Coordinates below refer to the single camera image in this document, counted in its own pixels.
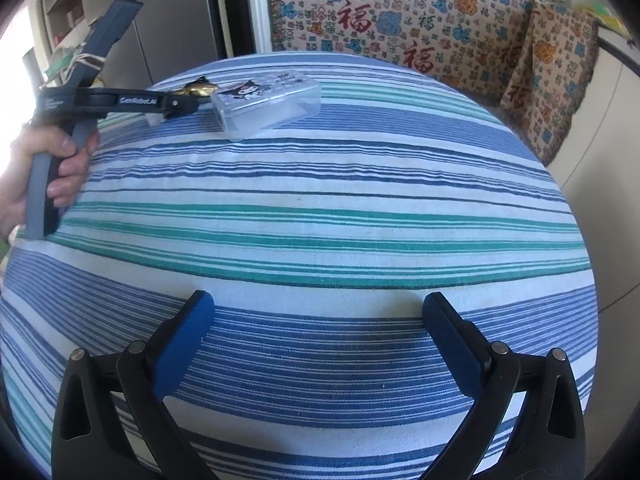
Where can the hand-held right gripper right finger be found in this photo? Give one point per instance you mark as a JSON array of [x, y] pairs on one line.
[[447, 330]]

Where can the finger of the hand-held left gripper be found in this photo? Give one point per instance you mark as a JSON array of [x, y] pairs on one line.
[[182, 102]]

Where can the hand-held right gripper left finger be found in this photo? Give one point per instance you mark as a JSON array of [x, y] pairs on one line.
[[187, 330]]

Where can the gold foil wrapper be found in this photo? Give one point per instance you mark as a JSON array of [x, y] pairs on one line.
[[200, 87]]

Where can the clear plastic box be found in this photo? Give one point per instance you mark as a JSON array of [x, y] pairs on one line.
[[265, 105]]

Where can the person's left hand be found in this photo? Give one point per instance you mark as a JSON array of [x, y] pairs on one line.
[[65, 170]]

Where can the grey refrigerator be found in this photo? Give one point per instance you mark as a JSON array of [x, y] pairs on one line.
[[165, 25]]

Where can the storage shelf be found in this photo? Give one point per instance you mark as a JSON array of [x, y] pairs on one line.
[[60, 20]]

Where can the blue striped tablecloth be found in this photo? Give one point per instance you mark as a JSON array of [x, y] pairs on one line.
[[320, 240]]

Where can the printed sofa cover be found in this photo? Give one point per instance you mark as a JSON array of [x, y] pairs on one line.
[[400, 15]]

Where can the printed cushion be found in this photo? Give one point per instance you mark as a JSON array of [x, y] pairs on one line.
[[550, 80]]

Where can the yellow green paper item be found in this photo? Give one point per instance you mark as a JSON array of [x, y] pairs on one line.
[[600, 15]]

